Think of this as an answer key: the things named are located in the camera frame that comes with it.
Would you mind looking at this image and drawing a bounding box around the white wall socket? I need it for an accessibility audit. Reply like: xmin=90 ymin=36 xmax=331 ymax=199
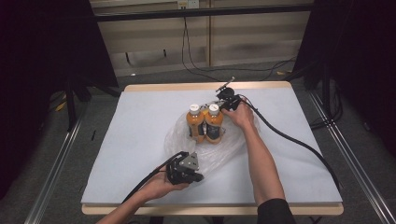
xmin=177 ymin=0 xmax=200 ymax=9

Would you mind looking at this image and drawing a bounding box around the black horizontal bar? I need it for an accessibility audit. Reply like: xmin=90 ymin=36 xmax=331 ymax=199
xmin=92 ymin=3 xmax=314 ymax=22

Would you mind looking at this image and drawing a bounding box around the clear plastic bag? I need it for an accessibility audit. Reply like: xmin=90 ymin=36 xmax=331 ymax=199
xmin=163 ymin=99 xmax=261 ymax=178

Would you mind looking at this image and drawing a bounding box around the hanging black wall cable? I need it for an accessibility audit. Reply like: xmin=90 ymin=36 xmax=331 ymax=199
xmin=181 ymin=17 xmax=219 ymax=82

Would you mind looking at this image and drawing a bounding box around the black metal stand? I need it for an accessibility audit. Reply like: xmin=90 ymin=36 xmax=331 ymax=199
xmin=286 ymin=62 xmax=344 ymax=131
xmin=64 ymin=77 xmax=121 ymax=132

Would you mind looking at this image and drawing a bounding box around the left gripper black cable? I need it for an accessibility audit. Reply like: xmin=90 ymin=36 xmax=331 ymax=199
xmin=121 ymin=151 xmax=190 ymax=204

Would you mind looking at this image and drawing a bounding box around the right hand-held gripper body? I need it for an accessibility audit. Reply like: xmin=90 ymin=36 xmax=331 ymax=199
xmin=216 ymin=77 xmax=243 ymax=112

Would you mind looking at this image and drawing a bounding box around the black floor cable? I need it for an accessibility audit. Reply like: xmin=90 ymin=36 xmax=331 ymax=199
xmin=248 ymin=55 xmax=297 ymax=82

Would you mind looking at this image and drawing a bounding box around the person's right hand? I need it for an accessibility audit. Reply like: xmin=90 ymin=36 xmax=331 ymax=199
xmin=221 ymin=96 xmax=257 ymax=132

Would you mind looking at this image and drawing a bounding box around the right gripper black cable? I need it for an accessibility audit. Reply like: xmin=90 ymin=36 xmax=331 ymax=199
xmin=239 ymin=94 xmax=342 ymax=191

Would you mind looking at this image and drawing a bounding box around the person's left hand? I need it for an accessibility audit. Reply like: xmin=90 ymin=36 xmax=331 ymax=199
xmin=137 ymin=169 xmax=191 ymax=202

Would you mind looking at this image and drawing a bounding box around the black curtain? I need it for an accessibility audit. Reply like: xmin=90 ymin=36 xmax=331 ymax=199
xmin=292 ymin=0 xmax=396 ymax=157
xmin=0 ymin=0 xmax=120 ymax=200

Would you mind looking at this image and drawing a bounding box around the orange juice bottle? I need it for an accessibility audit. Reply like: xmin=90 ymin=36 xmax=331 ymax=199
xmin=186 ymin=103 xmax=206 ymax=145
xmin=204 ymin=103 xmax=226 ymax=146

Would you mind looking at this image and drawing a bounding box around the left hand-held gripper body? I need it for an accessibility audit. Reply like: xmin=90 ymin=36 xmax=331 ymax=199
xmin=165 ymin=150 xmax=201 ymax=186

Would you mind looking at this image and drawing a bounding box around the white table mat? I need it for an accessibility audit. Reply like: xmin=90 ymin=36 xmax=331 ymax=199
xmin=81 ymin=88 xmax=344 ymax=206

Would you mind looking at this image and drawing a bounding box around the metal floor rail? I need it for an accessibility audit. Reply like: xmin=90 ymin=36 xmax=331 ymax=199
xmin=23 ymin=105 xmax=89 ymax=224
xmin=307 ymin=90 xmax=396 ymax=224

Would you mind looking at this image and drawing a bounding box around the wooden table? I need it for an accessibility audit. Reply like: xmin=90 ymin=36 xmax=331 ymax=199
xmin=81 ymin=81 xmax=345 ymax=217

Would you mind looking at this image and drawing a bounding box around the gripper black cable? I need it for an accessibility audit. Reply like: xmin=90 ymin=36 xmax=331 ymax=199
xmin=239 ymin=94 xmax=342 ymax=191
xmin=121 ymin=151 xmax=190 ymax=204

